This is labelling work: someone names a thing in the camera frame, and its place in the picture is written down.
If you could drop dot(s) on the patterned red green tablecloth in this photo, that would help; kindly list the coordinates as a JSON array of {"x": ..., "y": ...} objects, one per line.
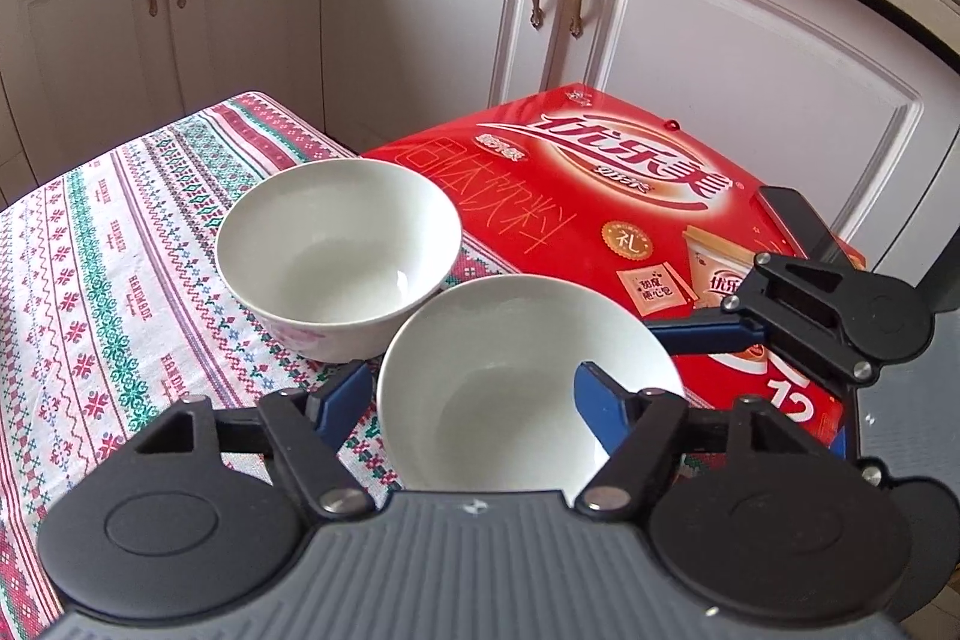
[{"x": 112, "y": 310}]

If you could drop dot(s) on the white bowl with pink flowers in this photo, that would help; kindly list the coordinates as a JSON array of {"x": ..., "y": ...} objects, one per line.
[
  {"x": 510, "y": 347},
  {"x": 337, "y": 250}
]

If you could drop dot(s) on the white kitchen cabinet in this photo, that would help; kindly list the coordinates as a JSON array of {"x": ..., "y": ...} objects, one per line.
[{"x": 420, "y": 10}]

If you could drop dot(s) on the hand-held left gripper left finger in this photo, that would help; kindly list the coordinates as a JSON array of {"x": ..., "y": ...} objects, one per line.
[{"x": 341, "y": 404}]

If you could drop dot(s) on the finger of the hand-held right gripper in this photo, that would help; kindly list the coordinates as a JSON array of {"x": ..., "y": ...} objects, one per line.
[{"x": 697, "y": 334}]

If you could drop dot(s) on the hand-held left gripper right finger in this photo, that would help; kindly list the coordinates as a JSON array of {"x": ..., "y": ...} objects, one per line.
[{"x": 604, "y": 407}]

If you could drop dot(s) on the red printed carton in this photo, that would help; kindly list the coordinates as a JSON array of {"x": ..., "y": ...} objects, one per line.
[{"x": 562, "y": 197}]

